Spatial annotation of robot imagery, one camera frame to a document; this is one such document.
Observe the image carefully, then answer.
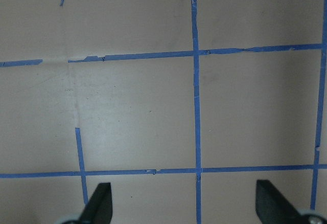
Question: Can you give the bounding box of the brown paper table mat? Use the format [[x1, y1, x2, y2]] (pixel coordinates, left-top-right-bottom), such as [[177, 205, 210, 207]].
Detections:
[[1, 0, 326, 223]]

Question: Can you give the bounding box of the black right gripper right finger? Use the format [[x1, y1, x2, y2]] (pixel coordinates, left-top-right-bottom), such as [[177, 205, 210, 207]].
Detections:
[[255, 180, 307, 224]]

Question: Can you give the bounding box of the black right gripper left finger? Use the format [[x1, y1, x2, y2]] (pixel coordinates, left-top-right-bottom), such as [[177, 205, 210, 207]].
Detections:
[[77, 183, 113, 224]]

